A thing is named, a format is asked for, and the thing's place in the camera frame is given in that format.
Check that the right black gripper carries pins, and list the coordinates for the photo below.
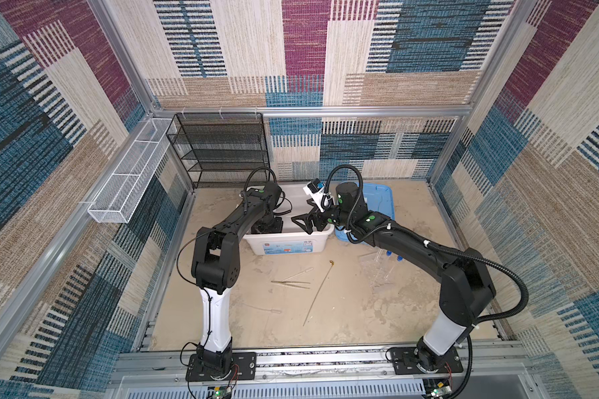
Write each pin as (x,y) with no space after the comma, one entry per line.
(307,220)

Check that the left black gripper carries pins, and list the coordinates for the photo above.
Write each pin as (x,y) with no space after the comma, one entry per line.
(277,228)

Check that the white plastic bin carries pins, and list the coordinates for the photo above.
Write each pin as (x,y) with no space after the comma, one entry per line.
(292,239)

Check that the metal tweezers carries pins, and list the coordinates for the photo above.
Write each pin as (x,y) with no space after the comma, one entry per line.
(292,284)

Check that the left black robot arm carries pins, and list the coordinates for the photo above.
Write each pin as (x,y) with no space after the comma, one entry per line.
(216,266)

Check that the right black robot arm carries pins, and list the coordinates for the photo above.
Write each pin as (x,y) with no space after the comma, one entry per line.
(466,287)

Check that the blue plastic lid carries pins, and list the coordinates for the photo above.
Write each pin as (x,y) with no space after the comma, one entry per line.
(379,199)

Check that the clear test tube rack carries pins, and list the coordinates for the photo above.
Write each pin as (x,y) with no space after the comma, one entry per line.
(378,268)

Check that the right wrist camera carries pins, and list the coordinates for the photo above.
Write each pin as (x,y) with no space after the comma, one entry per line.
(319,194)

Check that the black wire shelf rack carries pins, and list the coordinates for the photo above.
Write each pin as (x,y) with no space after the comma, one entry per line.
(219,150)

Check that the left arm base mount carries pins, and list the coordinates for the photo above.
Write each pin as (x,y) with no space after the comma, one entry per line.
(222,366)

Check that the white wire wall basket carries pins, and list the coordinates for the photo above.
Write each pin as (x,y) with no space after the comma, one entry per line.
(123,190)

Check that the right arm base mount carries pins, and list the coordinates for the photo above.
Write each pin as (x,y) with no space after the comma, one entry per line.
(413,360)

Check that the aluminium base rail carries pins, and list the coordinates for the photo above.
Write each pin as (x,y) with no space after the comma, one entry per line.
(498,370)

